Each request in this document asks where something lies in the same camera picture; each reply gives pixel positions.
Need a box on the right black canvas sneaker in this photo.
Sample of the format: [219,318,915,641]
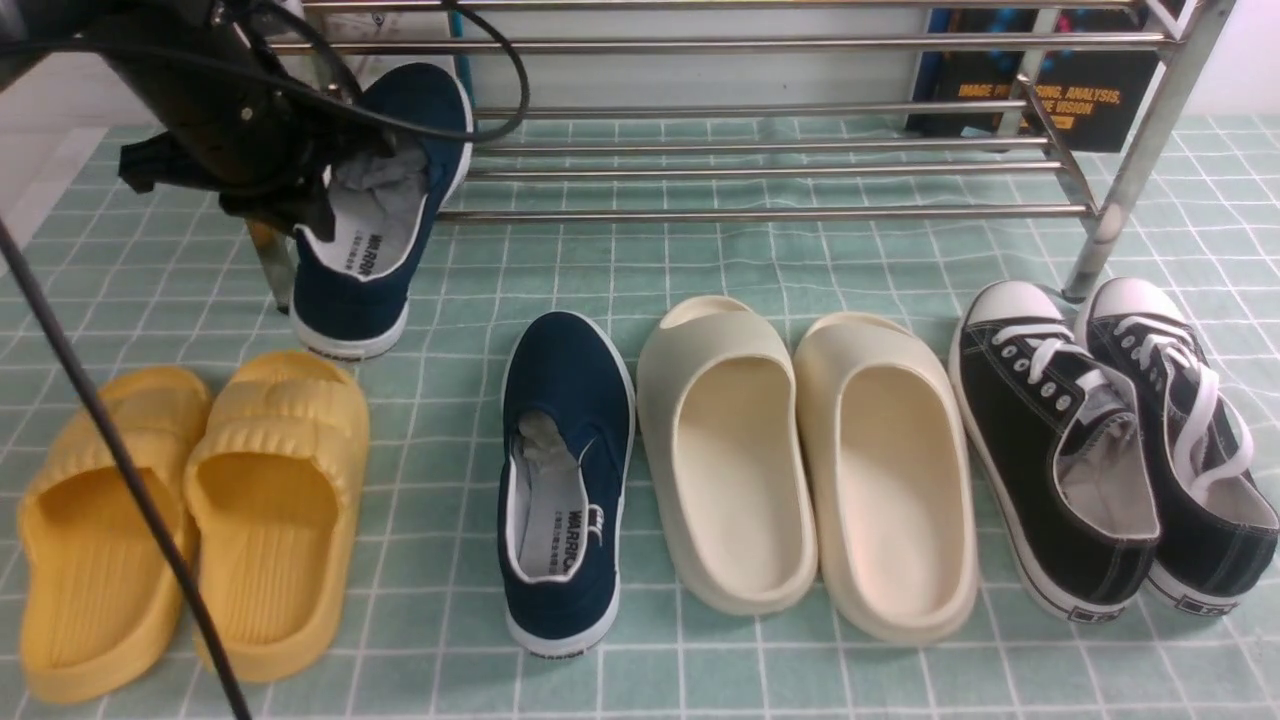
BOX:
[1075,277,1279,618]

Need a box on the left black canvas sneaker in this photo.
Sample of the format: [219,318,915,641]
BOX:
[947,281,1161,624]

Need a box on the left cream foam slipper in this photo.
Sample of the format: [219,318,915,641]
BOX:
[636,295,818,616]

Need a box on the right cream foam slipper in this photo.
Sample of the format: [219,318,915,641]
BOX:
[794,311,979,644]

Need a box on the silver metal shoe rack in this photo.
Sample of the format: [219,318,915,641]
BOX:
[270,1,1235,302]

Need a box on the navy slip-on shoe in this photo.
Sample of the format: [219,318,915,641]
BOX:
[289,61,475,361]
[497,311,636,659]

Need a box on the black cable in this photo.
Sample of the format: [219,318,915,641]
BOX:
[0,0,531,720]

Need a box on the black book with orange text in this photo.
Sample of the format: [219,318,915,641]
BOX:
[911,8,1158,152]

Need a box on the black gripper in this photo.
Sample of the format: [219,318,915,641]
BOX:
[118,40,396,240]

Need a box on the cream foam slipper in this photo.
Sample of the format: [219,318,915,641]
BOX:
[794,311,979,644]
[636,295,818,616]

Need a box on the black canvas sneaker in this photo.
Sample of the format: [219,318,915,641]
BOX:
[947,281,1161,624]
[1075,277,1279,618]

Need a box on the yellow rubber slipper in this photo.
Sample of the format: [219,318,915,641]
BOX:
[184,351,371,683]
[18,366,212,705]

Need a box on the left yellow rubber slipper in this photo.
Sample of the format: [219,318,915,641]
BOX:
[18,366,212,705]

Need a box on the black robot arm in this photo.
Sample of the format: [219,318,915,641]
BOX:
[3,1,390,243]

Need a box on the right yellow rubber slipper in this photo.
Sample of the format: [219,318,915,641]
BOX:
[184,351,371,683]

